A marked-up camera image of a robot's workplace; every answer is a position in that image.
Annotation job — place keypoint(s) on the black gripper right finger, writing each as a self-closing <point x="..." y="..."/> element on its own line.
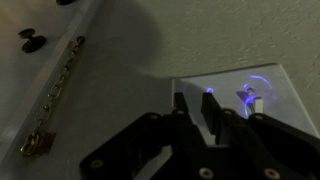
<point x="253" y="146"/>

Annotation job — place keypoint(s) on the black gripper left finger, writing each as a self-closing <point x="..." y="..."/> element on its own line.
<point x="156" y="143"/>

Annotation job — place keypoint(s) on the white double switch wall plate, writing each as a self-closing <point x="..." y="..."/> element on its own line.
<point x="230" y="86"/>

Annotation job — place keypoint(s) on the white toggle switch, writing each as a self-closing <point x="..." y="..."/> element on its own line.
<point x="250" y="97"/>

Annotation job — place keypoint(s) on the dark deadbolt thumb turn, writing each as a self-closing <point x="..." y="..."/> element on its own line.
<point x="32" y="40"/>

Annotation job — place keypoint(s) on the white door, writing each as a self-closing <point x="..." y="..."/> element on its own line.
<point x="20" y="83"/>

